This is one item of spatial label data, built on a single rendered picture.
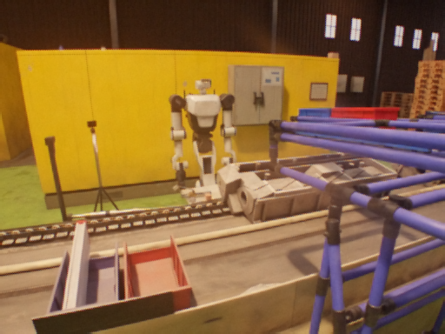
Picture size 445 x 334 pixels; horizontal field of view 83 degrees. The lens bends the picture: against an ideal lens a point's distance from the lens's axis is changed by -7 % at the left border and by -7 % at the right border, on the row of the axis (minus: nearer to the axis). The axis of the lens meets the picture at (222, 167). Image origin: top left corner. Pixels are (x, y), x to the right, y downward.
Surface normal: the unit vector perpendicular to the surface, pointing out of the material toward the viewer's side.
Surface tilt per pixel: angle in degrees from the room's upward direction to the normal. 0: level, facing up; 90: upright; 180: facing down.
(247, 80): 90
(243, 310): 91
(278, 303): 90
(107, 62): 90
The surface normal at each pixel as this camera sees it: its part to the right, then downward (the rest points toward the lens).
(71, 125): 0.33, 0.29
